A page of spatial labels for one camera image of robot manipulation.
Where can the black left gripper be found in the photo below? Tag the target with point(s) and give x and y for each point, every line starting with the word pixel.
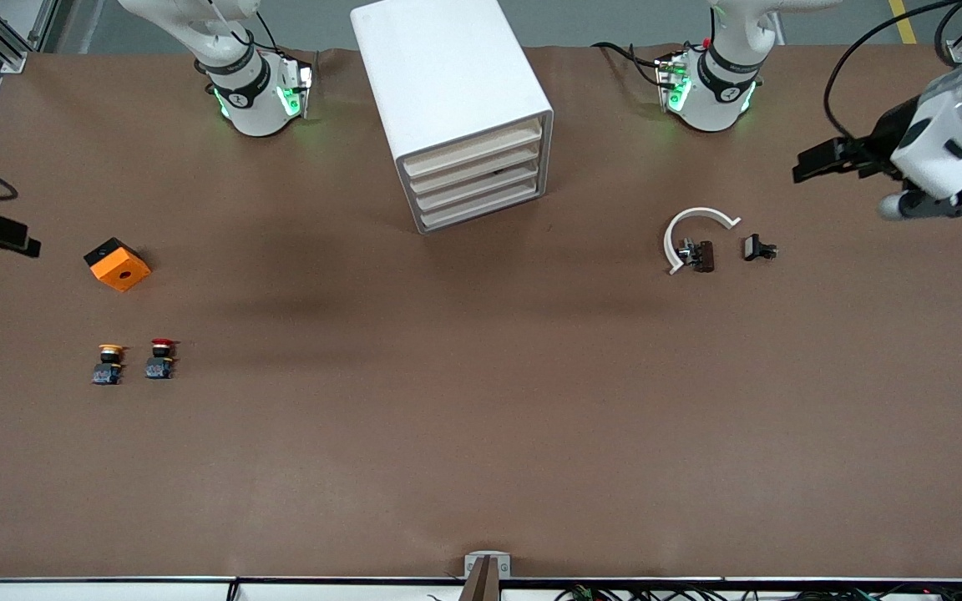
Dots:
pixel 888 140

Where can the red cap push button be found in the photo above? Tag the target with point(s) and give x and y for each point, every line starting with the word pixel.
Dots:
pixel 160 367

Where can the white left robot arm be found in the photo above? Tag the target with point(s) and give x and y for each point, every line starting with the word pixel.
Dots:
pixel 715 92

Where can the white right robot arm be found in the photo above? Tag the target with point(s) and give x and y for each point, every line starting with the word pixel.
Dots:
pixel 251 100

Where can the orange and black button box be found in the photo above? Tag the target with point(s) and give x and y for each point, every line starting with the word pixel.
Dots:
pixel 122 271

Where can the orange cap push button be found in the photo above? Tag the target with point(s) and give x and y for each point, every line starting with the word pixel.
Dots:
pixel 108 371

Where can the small black clip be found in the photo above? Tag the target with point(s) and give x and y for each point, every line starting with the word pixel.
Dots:
pixel 756 248

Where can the small black contact block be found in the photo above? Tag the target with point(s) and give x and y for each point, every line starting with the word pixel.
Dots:
pixel 702 256

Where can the white table edge rail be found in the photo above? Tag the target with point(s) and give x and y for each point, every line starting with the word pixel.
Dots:
pixel 72 591

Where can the grey metal bracket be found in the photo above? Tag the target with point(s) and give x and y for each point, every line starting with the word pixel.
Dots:
pixel 471 563

